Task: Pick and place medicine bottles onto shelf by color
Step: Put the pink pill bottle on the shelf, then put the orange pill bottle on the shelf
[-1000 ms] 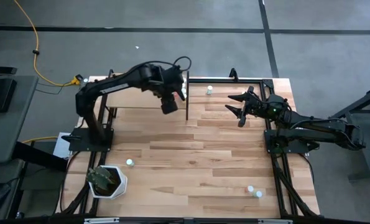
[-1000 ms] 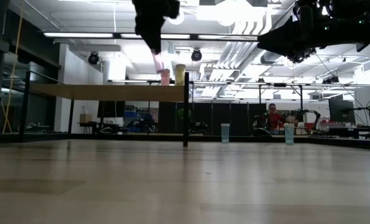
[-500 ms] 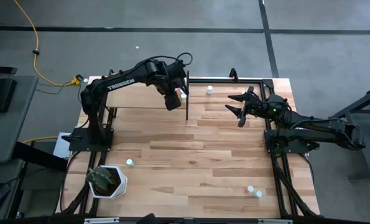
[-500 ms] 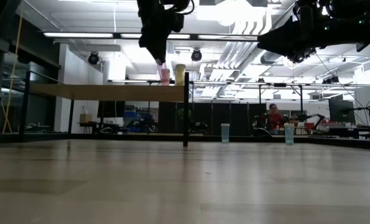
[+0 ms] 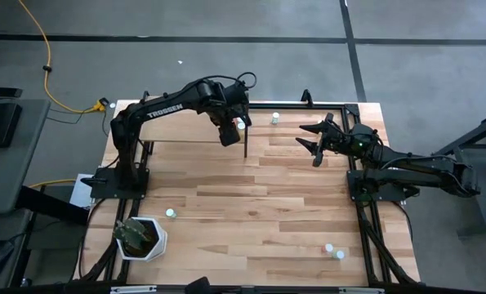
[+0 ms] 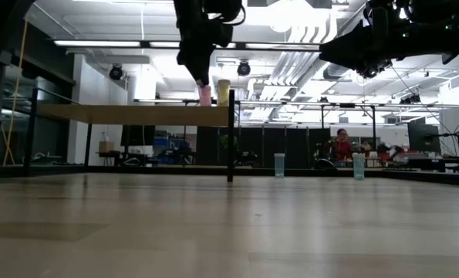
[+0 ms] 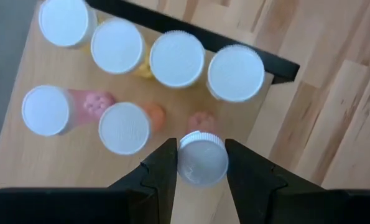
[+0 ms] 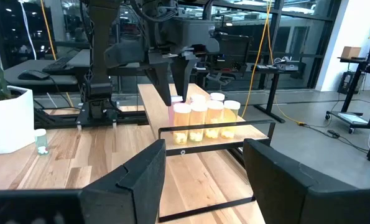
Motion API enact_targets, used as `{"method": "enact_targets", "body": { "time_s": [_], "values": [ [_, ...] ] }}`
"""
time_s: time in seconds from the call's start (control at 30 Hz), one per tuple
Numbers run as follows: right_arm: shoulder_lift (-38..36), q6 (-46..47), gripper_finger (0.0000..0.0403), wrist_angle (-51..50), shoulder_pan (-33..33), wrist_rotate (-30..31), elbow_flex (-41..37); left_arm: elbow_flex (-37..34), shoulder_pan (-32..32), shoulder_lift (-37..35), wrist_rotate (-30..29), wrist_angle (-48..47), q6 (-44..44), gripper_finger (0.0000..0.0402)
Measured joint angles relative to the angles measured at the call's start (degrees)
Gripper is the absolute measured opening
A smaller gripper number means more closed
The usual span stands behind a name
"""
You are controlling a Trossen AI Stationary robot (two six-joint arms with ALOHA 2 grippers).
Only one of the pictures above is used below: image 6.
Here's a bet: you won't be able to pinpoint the background green plant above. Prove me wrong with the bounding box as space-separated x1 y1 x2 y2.
219 134 238 155

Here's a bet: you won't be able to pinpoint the overhead light bar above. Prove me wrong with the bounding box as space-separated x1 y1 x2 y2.
47 38 322 54

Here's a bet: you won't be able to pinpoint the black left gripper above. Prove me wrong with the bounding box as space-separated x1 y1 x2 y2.
177 15 234 86

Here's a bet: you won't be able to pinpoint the yellow medicine bottle white cap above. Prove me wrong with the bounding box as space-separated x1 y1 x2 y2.
217 79 231 107

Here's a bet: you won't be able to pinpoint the pink medicine bottle white cap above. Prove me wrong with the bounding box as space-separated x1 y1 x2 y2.
198 85 213 107

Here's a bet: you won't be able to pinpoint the black partition panels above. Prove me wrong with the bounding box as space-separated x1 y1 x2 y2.
196 127 332 169

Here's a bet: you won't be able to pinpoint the black computer monitor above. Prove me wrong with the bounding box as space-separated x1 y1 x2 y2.
408 122 442 154

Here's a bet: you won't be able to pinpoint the wooden shelf with black frame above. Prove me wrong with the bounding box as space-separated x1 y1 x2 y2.
22 87 236 183

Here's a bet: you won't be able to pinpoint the blue storage bins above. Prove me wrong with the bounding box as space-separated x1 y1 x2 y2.
154 137 191 165

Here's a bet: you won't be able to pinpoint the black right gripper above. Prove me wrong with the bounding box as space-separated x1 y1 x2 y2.
319 0 402 70

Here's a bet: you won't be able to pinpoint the silver ventilation duct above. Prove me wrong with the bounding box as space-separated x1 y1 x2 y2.
323 63 359 80

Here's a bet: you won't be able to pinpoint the black wall screen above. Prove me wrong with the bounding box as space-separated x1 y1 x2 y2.
120 125 156 147

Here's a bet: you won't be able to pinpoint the background black metal frame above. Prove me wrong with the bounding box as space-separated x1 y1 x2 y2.
134 98 459 152

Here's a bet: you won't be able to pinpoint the black ceiling camera cluster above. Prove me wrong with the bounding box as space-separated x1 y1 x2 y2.
358 57 393 80

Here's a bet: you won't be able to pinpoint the person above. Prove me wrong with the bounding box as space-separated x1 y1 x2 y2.
331 127 354 162

